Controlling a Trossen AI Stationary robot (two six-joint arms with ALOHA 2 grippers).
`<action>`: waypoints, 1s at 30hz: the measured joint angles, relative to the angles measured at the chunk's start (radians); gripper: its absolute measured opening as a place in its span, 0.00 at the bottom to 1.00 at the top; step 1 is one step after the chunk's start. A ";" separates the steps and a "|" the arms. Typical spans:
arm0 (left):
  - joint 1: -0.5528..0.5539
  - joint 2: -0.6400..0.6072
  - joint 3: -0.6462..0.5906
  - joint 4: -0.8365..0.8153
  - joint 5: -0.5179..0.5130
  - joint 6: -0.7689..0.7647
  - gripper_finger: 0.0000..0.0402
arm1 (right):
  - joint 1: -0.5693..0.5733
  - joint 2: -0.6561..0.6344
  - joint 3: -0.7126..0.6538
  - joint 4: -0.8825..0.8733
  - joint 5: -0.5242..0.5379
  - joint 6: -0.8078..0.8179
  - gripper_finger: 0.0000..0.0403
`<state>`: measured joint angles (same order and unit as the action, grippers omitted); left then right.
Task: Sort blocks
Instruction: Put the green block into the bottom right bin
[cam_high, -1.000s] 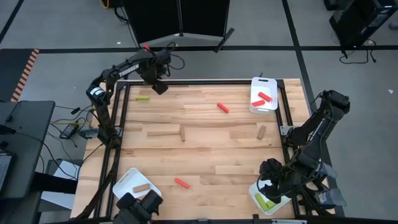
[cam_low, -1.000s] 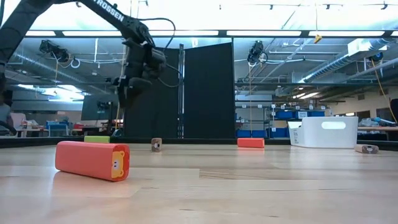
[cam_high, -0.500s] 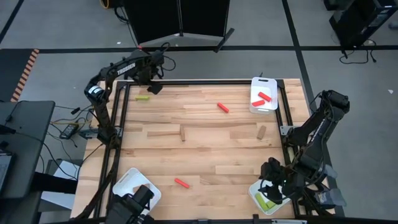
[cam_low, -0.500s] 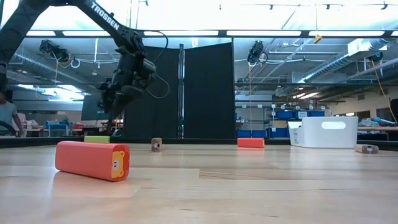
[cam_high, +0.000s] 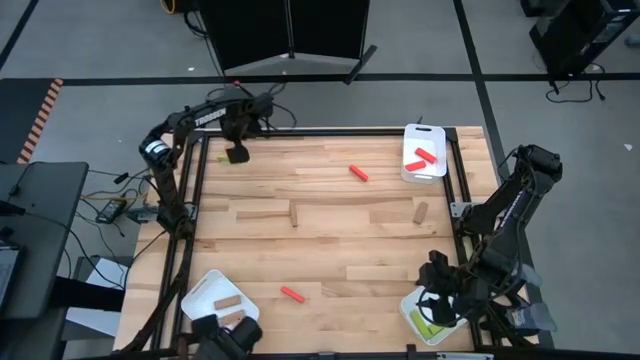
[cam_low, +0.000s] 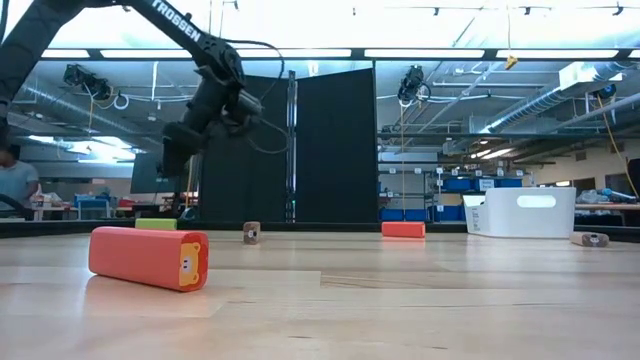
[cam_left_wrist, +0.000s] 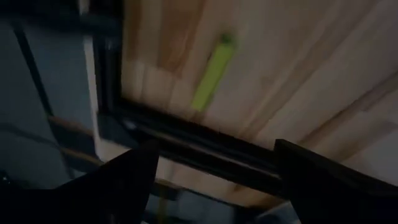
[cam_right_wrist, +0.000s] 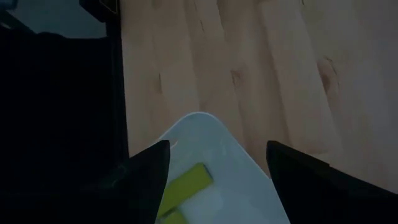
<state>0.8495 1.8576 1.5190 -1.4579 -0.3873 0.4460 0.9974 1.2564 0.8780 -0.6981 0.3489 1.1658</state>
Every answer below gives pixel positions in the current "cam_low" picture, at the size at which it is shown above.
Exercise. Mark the green block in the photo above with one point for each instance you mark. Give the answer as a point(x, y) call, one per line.
point(156, 224)

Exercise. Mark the red block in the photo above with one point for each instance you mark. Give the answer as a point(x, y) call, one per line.
point(403, 229)
point(140, 255)

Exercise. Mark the brown block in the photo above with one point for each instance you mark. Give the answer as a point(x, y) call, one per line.
point(587, 239)
point(251, 233)

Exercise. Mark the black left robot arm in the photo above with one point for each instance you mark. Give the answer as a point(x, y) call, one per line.
point(200, 45)

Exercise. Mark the dark monitor screen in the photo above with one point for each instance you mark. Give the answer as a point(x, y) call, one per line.
point(145, 180)

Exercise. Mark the blue crate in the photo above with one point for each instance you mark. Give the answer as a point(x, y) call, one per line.
point(92, 206)

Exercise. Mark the black ceiling-hung device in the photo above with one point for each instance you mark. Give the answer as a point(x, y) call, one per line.
point(412, 82)
point(95, 87)

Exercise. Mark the black folding partition screen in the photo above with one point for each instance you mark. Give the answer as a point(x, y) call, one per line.
point(335, 150)

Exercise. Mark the person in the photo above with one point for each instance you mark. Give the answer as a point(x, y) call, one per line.
point(17, 182)

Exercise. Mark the blue storage bin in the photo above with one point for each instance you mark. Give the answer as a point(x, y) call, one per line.
point(509, 183)
point(391, 215)
point(447, 213)
point(416, 215)
point(457, 184)

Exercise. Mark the yellow hanging hook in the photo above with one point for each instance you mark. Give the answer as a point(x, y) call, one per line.
point(511, 62)

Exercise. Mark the white plastic bin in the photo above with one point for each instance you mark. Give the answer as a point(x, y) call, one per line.
point(550, 220)

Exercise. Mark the wooden workbench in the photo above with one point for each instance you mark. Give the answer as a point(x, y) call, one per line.
point(610, 206)

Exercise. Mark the black chair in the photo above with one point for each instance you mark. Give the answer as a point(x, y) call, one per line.
point(635, 177)

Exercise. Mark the silver ventilation duct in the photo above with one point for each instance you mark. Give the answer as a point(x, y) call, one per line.
point(60, 107)
point(540, 102)

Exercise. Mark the black metal table frame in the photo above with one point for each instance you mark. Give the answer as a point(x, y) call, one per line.
point(325, 226)

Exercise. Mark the black overhead frame beam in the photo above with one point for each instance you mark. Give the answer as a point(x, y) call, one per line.
point(625, 54)

